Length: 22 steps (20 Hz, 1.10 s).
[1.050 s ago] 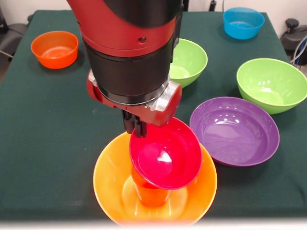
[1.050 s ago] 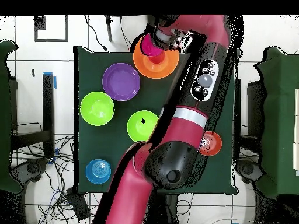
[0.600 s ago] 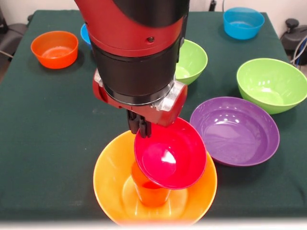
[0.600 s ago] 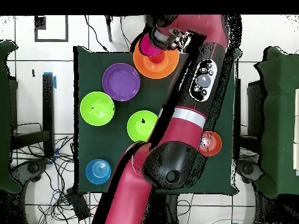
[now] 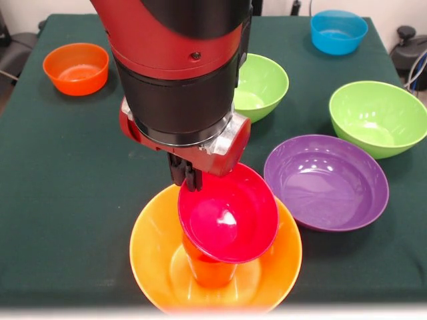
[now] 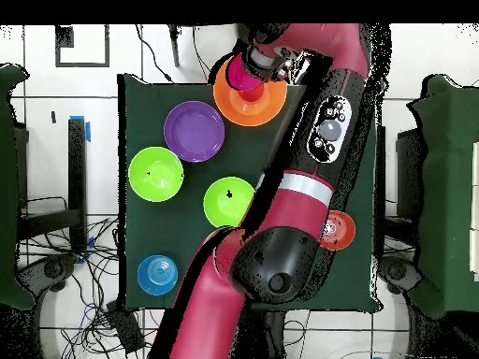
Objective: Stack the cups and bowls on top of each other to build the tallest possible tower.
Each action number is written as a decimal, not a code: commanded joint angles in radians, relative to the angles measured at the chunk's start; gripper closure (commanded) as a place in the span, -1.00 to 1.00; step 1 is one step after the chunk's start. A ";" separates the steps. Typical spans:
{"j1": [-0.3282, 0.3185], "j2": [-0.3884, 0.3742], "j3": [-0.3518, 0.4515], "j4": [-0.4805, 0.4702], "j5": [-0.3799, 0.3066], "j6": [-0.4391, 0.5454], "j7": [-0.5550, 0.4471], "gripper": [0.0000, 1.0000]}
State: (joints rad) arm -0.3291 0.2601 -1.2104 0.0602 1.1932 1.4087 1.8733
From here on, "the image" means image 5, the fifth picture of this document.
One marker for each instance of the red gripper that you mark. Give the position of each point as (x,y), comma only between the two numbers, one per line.
(217,163)

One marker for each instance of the small pink-red bowl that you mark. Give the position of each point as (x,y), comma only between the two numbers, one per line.
(230,216)

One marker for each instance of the large yellow-orange bowl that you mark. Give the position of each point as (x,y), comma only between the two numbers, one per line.
(153,240)

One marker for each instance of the orange cup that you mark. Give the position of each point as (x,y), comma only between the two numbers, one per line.
(210,273)

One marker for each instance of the green bowl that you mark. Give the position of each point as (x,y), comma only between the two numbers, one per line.
(377,110)
(263,83)

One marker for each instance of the purple bowl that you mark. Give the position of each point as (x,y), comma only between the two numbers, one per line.
(327,186)

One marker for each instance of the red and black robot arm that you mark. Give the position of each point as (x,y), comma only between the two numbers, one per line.
(173,60)

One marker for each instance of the dark green table cloth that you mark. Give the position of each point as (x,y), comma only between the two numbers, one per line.
(66,200)

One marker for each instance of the small orange bowl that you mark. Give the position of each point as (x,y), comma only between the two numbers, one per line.
(76,83)

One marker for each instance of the small light blue bowl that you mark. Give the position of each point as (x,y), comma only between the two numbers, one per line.
(338,43)

